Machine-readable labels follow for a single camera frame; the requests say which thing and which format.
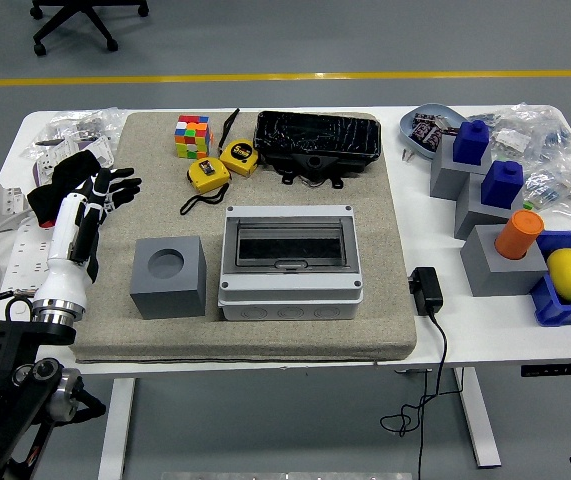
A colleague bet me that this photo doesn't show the black office chair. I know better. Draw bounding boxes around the black office chair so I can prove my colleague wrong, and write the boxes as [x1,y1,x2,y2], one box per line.
[29,0,150,57]

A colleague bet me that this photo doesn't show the black plastic tray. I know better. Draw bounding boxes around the black plastic tray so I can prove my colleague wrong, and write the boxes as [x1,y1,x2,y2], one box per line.
[253,110,383,190]

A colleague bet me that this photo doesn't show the grey electrical box clear lid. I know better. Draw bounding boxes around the grey electrical box clear lid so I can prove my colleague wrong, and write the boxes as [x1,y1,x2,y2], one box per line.
[217,203,365,322]

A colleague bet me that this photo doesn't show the clear bag blue parts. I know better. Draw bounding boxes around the clear bag blue parts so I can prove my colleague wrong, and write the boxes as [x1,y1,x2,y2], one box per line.
[527,112,571,169]

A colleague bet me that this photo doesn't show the colourful puzzle cube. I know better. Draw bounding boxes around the colourful puzzle cube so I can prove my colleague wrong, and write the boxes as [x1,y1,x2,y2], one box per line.
[174,114,215,160]

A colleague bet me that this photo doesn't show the black desk control panel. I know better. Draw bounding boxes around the black desk control panel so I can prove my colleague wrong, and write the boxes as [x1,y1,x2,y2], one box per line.
[520,363,571,378]

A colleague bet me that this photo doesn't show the black adapter cord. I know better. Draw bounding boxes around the black adapter cord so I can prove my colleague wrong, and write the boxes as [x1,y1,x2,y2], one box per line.
[379,312,450,480]

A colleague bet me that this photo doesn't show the black cloth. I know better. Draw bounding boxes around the black cloth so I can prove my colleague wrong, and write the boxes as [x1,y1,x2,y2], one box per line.
[27,151,109,229]

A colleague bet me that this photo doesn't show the clear plastic parts bags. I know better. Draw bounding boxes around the clear plastic parts bags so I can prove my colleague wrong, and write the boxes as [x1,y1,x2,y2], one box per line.
[22,107,129,161]

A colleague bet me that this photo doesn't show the yellow tape measure black label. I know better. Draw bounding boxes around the yellow tape measure black label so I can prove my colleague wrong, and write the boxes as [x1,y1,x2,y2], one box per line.
[217,107,261,177]

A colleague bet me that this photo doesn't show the clear bag white connectors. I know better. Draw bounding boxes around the clear bag white connectors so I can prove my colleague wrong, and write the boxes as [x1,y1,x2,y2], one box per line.
[467,102,536,162]

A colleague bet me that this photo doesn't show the black power adapter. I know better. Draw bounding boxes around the black power adapter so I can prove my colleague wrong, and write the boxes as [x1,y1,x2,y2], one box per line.
[408,266,445,317]

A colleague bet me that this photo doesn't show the blue block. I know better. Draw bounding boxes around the blue block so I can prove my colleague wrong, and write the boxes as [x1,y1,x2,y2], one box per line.
[479,159,525,210]
[452,119,492,166]

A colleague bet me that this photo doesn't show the pale blue dish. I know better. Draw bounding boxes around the pale blue dish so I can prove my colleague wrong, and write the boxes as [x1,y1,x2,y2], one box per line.
[398,103,469,161]

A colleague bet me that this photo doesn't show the white table leg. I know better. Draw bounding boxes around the white table leg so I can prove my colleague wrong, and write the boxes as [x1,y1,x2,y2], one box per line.
[452,367,502,470]
[97,378,137,480]

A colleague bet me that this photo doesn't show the blue plastic bin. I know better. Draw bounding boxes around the blue plastic bin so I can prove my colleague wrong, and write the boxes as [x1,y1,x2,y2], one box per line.
[529,230,571,328]

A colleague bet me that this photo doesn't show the grey cube holder with hole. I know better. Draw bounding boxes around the grey cube holder with hole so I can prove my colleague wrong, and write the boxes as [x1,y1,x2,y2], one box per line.
[459,224,551,298]
[129,233,210,320]

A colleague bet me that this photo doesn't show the grey-brown mat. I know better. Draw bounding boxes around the grey-brown mat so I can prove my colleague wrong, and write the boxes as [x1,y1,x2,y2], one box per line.
[66,110,418,365]

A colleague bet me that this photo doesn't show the orange cylinder battery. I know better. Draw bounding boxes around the orange cylinder battery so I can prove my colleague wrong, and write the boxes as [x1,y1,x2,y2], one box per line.
[494,209,546,260]

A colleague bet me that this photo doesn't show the white power strip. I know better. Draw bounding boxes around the white power strip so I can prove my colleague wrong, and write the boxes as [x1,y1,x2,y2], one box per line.
[0,219,61,296]

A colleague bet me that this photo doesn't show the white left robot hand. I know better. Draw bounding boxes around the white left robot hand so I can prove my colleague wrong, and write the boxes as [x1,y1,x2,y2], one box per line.
[32,167,144,314]

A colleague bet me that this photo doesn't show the yellow lemon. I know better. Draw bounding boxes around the yellow lemon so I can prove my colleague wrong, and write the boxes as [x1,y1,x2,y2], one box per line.
[546,248,571,303]

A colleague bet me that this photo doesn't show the dark snack packets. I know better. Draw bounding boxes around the dark snack packets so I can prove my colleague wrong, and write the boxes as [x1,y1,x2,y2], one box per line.
[411,112,461,150]

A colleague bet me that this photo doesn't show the white wall socket plates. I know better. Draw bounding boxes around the white wall socket plates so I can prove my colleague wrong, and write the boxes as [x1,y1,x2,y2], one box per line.
[32,137,116,187]

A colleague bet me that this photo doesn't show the small yellow tape measure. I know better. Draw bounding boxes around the small yellow tape measure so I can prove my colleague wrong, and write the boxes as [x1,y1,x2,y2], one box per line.
[179,156,232,217]

